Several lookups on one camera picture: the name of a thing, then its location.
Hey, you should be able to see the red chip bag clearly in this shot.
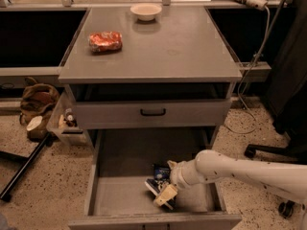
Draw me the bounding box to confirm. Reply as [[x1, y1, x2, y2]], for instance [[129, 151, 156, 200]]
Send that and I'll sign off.
[[88, 31, 123, 53]]

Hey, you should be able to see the blue chip bag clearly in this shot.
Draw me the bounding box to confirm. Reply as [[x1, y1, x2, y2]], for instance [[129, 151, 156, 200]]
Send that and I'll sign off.
[[145, 164, 171, 196]]

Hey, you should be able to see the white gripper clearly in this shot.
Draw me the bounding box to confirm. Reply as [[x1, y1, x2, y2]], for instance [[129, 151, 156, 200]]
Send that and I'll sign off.
[[153, 160, 201, 208]]

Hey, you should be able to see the grey drawer cabinet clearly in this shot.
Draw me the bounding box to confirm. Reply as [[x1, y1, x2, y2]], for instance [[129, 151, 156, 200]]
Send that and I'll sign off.
[[58, 5, 243, 230]]

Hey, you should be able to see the open middle drawer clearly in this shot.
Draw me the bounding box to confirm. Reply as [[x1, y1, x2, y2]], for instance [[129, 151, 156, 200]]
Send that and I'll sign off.
[[68, 127, 241, 230]]

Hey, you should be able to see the white bowl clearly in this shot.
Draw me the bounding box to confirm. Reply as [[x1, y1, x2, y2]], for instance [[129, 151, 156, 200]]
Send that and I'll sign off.
[[130, 3, 162, 21]]

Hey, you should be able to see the black drawer handle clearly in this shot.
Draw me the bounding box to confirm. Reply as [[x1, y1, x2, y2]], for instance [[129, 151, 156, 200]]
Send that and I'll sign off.
[[140, 108, 166, 117]]

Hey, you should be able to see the white cable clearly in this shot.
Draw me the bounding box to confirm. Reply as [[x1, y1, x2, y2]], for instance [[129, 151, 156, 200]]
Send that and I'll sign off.
[[224, 6, 272, 135]]

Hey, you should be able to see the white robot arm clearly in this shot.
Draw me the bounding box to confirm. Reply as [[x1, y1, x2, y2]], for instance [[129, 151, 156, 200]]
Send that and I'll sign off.
[[153, 149, 307, 230]]

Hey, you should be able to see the black office chair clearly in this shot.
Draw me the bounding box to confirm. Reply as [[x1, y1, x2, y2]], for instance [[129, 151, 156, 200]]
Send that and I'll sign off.
[[244, 0, 307, 219]]

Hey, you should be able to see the clear plastic bin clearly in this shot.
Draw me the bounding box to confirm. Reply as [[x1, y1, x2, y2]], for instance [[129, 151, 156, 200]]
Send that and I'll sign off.
[[47, 92, 87, 146]]

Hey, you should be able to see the brown backpack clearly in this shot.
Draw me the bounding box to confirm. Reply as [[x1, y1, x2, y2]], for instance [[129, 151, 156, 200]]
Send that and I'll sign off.
[[19, 77, 60, 141]]

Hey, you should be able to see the closed top drawer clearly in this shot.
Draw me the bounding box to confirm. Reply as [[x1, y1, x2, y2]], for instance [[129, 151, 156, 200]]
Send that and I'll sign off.
[[74, 100, 231, 129]]

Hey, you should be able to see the black metal stand leg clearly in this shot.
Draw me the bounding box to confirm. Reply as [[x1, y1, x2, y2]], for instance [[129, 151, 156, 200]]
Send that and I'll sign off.
[[0, 133, 52, 202]]

